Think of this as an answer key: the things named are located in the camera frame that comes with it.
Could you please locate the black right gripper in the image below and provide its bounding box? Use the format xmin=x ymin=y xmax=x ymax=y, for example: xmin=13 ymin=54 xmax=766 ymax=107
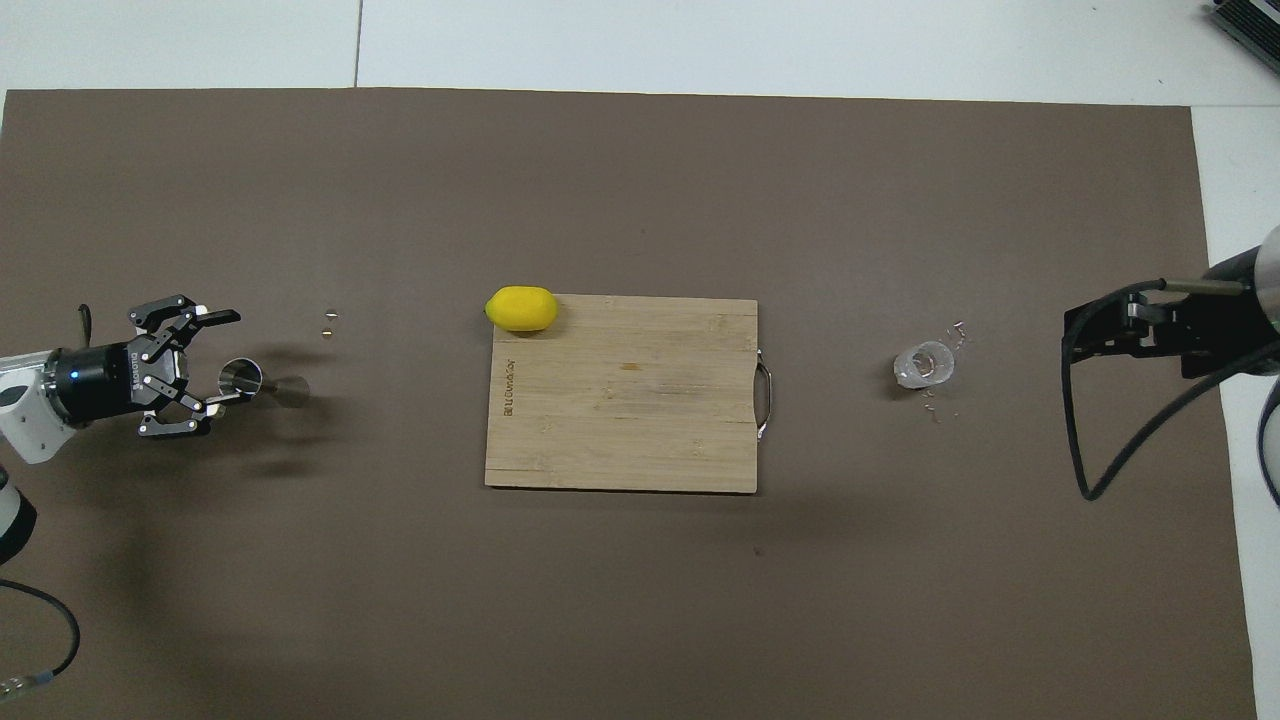
xmin=1063 ymin=250 xmax=1266 ymax=379

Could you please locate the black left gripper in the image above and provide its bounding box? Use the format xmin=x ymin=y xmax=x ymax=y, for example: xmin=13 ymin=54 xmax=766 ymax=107
xmin=48 ymin=294 xmax=253 ymax=439

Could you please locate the steel jigger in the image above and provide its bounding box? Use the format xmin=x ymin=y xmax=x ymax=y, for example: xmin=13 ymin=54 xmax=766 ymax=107
xmin=218 ymin=358 xmax=311 ymax=409

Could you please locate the clear plastic cup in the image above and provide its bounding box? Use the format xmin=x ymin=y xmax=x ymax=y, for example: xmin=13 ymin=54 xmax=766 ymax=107
xmin=893 ymin=341 xmax=956 ymax=390

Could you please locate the yellow lemon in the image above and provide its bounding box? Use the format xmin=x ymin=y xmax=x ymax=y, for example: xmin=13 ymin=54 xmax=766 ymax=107
xmin=485 ymin=286 xmax=559 ymax=333

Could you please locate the grey ridged device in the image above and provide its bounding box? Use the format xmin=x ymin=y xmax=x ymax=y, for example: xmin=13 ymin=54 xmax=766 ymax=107
xmin=1205 ymin=0 xmax=1280 ymax=71

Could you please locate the wooden cutting board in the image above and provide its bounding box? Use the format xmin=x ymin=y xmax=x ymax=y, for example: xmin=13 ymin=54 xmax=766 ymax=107
xmin=484 ymin=294 xmax=773 ymax=494

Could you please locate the brown table mat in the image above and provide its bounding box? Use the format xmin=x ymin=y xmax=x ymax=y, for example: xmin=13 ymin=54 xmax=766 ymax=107
xmin=0 ymin=88 xmax=1259 ymax=720

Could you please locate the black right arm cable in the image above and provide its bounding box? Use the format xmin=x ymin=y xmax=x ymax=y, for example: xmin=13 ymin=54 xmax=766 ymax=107
xmin=1062 ymin=278 xmax=1280 ymax=501

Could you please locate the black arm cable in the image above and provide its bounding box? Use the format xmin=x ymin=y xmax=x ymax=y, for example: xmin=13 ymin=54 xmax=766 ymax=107
xmin=0 ymin=303 xmax=91 ymax=697
xmin=1062 ymin=278 xmax=1280 ymax=501

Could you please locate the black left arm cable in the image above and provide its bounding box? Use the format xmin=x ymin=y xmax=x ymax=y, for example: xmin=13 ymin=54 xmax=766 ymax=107
xmin=0 ymin=303 xmax=91 ymax=697

